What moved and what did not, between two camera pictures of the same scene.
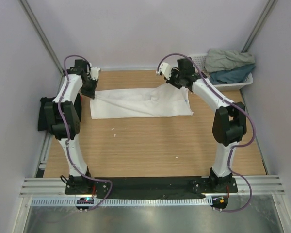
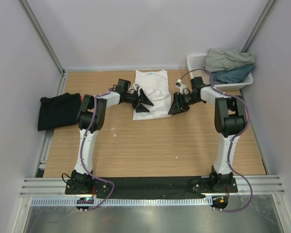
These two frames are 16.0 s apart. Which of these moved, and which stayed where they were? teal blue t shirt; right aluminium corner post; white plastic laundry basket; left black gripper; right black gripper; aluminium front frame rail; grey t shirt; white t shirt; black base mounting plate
Moved: white t shirt; left black gripper; right black gripper
Stayed: black base mounting plate; grey t shirt; right aluminium corner post; white plastic laundry basket; teal blue t shirt; aluminium front frame rail
